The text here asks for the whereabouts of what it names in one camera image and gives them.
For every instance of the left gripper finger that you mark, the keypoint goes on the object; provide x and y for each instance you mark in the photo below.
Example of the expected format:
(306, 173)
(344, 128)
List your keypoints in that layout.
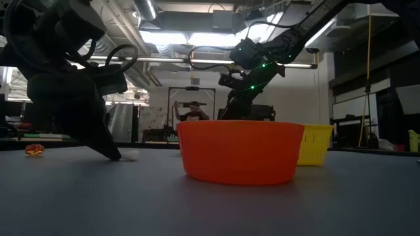
(105, 145)

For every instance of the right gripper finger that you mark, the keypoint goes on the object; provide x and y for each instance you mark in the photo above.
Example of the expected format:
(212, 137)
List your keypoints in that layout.
(244, 113)
(229, 109)

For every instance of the white toy ghost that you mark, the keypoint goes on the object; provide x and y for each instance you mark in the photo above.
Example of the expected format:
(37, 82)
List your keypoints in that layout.
(131, 155)

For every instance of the yellow plastic basket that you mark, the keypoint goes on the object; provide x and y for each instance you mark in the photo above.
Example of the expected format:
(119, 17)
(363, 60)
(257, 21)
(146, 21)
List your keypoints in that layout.
(316, 144)

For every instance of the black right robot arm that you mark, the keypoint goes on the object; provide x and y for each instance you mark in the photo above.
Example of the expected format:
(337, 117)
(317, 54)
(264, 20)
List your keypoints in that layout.
(311, 29)

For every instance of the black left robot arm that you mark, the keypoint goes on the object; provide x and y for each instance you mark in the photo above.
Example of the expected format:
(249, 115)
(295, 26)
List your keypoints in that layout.
(49, 32)

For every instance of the wide black monitor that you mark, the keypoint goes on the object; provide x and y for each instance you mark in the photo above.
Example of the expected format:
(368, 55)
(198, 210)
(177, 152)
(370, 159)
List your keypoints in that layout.
(264, 113)

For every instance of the grey plastic cover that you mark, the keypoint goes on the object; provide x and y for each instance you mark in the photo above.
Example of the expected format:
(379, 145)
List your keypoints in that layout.
(121, 121)

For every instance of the person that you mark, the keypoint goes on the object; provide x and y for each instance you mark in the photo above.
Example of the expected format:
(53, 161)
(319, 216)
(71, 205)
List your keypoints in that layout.
(193, 114)

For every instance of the orange plastic bowl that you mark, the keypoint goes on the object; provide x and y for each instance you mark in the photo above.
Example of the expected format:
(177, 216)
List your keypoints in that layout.
(241, 150)

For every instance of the orange toy pumpkin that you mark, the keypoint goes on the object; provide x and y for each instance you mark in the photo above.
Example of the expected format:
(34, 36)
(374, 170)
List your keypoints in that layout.
(34, 149)

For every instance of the large ceiling light panel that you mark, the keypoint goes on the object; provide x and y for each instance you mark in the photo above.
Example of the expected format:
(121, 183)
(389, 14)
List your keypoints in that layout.
(203, 38)

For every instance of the long linear ceiling light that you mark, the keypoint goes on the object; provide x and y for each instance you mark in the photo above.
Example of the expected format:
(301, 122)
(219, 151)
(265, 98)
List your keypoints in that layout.
(164, 60)

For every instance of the whiteboard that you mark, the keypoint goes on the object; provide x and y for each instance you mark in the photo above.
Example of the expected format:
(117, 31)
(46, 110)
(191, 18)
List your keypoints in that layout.
(351, 106)

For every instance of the black shelf unit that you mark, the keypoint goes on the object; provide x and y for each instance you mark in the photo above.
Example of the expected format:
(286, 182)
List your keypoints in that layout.
(348, 131)

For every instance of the blue-grey table mat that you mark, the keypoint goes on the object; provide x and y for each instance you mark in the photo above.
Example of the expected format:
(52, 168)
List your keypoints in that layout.
(210, 209)

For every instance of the black pole stand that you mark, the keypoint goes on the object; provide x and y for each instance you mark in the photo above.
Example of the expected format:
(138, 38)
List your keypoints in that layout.
(368, 108)

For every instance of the white bag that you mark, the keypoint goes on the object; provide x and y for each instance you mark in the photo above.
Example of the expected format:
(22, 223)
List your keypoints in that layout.
(387, 145)

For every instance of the yellow-green container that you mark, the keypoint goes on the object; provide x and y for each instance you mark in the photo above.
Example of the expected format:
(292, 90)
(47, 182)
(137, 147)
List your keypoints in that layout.
(414, 141)

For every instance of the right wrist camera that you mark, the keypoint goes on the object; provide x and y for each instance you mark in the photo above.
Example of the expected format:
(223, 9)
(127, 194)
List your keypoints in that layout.
(231, 82)

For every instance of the black gantry frame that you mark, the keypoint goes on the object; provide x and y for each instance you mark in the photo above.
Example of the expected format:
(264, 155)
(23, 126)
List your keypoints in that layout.
(192, 88)

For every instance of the grey wall vent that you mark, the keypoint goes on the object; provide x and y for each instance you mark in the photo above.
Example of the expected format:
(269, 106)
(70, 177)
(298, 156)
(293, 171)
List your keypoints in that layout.
(195, 81)

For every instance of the silver air duct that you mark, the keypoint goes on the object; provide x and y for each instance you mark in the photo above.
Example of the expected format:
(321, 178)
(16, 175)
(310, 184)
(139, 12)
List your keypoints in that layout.
(144, 8)

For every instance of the white wall panel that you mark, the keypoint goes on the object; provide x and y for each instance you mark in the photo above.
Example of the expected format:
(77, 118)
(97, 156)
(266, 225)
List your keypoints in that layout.
(408, 98)

